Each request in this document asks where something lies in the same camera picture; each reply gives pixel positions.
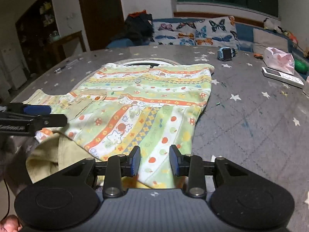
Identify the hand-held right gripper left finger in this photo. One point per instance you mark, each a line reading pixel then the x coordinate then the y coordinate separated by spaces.
pixel 135 162

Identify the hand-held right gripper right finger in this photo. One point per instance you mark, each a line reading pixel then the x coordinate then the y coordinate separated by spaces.
pixel 174 162

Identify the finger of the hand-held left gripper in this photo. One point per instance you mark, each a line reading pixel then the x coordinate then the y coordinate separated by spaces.
pixel 53 120
pixel 36 110

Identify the pale yellow cloth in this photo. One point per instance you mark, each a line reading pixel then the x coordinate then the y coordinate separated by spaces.
pixel 48 159

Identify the green patterned child's shirt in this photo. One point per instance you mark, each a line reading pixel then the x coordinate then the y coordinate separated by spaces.
pixel 144 96

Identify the person's fuzzy clothing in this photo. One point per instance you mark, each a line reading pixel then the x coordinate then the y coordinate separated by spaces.
pixel 14 154

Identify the pen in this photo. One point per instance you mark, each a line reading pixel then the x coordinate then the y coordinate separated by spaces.
pixel 59 70

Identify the white cabinet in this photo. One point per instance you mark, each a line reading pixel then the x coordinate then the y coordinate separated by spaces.
pixel 12 70

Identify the wooden side table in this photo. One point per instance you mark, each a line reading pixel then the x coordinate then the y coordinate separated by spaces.
pixel 70 43

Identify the green jar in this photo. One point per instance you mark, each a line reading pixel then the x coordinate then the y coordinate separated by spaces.
pixel 54 36

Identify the grey star table cover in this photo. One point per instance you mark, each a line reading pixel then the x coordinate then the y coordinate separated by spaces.
pixel 241 125

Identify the wooden display cabinet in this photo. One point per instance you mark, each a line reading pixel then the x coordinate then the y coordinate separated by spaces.
pixel 36 29

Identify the built-in induction cooktop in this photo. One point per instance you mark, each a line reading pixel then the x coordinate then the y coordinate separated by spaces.
pixel 144 62

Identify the dark wooden door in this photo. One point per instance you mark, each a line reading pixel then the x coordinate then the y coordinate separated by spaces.
pixel 101 17

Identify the blue smartwatch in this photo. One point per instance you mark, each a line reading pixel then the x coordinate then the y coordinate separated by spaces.
pixel 225 54

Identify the dark jacket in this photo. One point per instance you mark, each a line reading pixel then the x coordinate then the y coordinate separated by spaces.
pixel 137 29

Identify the butterfly print cushion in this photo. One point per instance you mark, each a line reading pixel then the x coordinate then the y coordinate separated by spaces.
pixel 193 32

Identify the small orange toy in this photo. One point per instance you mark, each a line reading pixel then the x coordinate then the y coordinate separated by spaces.
pixel 258 55

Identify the white remote control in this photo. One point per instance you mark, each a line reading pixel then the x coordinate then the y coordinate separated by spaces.
pixel 280 76

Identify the white pink plastic bag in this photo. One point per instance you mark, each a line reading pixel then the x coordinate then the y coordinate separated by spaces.
pixel 277 59

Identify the blue sofa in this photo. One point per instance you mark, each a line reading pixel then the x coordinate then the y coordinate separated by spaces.
pixel 243 33

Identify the pink tissue pack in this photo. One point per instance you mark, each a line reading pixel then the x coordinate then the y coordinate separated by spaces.
pixel 306 84

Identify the grey pillow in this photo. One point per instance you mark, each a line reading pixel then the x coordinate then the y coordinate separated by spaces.
pixel 268 38

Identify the green ball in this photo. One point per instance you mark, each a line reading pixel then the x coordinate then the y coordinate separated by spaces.
pixel 301 65

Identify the black white plush toy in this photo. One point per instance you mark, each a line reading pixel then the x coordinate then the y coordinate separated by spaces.
pixel 268 25

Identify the colourful plush toy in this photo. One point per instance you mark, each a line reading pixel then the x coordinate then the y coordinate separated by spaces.
pixel 287 35

